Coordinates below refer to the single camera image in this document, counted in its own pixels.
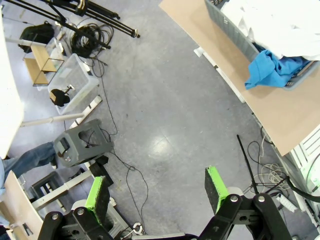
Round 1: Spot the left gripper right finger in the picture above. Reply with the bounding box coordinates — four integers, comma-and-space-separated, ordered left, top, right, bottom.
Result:
198, 166, 293, 240

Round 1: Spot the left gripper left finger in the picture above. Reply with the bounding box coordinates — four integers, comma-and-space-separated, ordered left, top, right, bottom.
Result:
37, 176, 113, 240

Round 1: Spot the dark blue shirt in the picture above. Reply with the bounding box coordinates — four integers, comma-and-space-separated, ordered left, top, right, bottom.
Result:
244, 49, 313, 91

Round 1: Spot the white garment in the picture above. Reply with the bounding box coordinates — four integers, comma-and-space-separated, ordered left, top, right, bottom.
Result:
219, 0, 320, 62

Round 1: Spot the black flat box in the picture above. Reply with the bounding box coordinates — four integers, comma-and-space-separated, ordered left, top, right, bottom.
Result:
89, 155, 114, 187

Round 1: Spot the black rod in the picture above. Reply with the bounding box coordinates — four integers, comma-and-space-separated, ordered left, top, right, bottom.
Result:
236, 134, 260, 195

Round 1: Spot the dark grey plastic stool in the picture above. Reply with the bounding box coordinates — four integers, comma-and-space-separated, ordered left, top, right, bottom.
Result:
31, 171, 63, 201

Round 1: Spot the white power strip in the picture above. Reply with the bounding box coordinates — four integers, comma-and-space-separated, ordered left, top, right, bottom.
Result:
275, 192, 298, 213

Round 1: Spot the person in blue jeans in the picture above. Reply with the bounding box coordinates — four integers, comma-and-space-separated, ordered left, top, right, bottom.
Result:
0, 141, 58, 198

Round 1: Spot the light wooden desk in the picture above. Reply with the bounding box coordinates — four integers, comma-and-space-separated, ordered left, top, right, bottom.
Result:
0, 169, 45, 240

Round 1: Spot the black object in bin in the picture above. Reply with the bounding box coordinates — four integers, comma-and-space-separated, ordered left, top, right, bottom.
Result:
49, 84, 76, 108

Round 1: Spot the large clear plastic bin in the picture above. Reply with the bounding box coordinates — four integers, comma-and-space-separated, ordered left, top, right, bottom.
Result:
48, 53, 100, 116

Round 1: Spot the white table with round leg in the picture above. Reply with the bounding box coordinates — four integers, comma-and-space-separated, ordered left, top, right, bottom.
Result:
0, 0, 103, 160

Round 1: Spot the white robot table leg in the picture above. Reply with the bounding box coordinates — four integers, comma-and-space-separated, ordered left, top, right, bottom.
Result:
193, 47, 218, 68

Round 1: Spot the small clear plastic bin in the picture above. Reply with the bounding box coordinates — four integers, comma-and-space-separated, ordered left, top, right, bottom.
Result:
46, 37, 67, 60

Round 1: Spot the grey woven-pattern plastic basket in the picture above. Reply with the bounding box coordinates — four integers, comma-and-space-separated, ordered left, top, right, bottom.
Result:
204, 0, 320, 91

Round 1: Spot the black bag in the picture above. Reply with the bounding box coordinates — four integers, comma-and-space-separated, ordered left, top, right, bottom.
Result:
19, 21, 55, 48

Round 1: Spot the grey aluminium frame cart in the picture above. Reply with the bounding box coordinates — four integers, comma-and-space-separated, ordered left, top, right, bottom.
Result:
99, 207, 141, 240

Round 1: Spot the white desk leg frame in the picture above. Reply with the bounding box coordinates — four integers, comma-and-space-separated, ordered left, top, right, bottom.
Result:
18, 172, 93, 213

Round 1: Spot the white ring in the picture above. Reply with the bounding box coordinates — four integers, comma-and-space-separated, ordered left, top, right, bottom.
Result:
131, 222, 144, 235

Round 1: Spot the white cable bundle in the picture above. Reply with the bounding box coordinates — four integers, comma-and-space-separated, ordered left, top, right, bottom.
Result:
258, 134, 291, 191

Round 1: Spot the long black floor cable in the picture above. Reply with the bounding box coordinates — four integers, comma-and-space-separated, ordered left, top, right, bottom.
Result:
91, 56, 151, 227

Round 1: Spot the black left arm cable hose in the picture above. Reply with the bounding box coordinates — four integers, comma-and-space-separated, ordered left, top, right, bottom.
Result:
286, 176, 320, 203

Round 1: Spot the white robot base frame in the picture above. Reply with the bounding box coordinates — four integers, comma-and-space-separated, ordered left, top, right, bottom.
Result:
282, 124, 320, 226

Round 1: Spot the black coiled cable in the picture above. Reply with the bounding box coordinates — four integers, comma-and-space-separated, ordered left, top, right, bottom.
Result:
70, 22, 115, 60

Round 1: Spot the black camera tripod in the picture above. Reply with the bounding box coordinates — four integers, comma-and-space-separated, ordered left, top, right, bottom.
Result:
7, 0, 141, 50

